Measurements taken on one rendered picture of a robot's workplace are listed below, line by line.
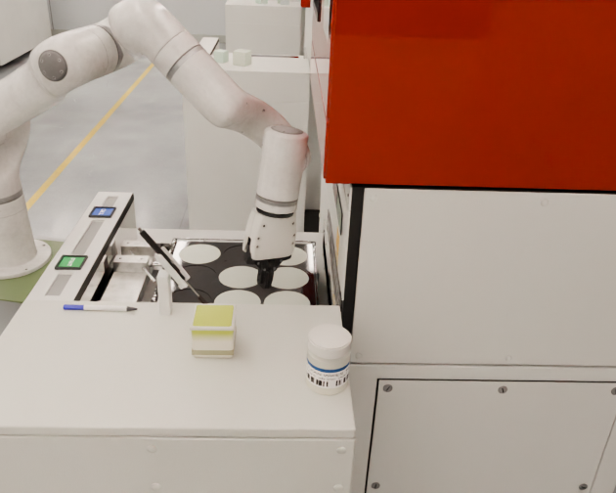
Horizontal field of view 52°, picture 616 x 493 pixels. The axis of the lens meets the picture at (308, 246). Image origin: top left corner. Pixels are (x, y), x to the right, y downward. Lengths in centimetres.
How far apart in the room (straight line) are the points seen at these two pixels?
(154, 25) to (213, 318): 54
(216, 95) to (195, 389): 53
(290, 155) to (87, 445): 60
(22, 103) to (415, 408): 106
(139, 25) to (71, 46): 14
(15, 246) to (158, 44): 72
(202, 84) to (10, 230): 71
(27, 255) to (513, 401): 123
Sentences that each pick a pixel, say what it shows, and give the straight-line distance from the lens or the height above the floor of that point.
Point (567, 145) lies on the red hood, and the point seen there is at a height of 131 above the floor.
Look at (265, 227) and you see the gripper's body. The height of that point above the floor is 111.
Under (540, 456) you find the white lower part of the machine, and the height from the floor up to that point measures 56.
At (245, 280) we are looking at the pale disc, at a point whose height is 90.
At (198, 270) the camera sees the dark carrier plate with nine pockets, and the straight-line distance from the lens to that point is 152.
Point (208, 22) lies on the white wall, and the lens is 934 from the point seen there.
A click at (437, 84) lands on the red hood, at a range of 112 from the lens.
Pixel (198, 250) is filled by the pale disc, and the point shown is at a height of 90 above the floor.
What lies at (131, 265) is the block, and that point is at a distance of 156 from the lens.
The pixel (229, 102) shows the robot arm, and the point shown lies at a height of 134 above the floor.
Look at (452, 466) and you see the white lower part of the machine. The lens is 160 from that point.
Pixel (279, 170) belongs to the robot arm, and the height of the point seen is 123.
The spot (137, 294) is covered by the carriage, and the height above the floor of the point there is 88.
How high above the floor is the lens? 166
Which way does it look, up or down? 28 degrees down
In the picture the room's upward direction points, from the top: 3 degrees clockwise
